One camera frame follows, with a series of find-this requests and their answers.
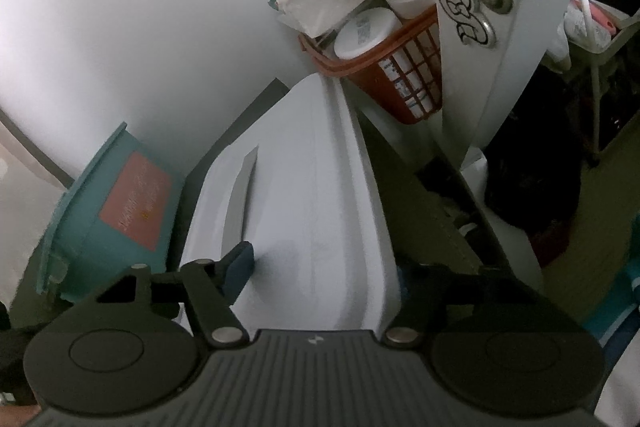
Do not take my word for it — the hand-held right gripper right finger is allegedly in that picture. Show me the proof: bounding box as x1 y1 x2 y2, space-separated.
382 263 547 350

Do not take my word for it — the teal striped clothing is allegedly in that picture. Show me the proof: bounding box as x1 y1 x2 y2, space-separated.
584 266 640 349

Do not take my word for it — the grey metal rack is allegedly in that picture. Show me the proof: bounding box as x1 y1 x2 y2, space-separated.
564 7 640 168

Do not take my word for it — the white jar with labelled lid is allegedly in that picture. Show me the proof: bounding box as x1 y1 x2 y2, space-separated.
333 8 397 60

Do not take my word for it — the pink soft item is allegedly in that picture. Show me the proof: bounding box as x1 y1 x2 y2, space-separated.
574 0 619 34

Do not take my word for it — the white bin lid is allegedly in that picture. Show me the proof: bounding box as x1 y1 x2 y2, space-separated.
177 74 402 334

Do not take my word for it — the orange plastic basket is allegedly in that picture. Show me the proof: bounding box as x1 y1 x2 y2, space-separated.
298 4 447 126

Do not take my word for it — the teal plastic storage bin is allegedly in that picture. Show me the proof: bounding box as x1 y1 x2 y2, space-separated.
35 122 187 306

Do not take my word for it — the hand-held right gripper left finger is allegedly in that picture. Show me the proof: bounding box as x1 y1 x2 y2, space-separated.
94 240 256 350

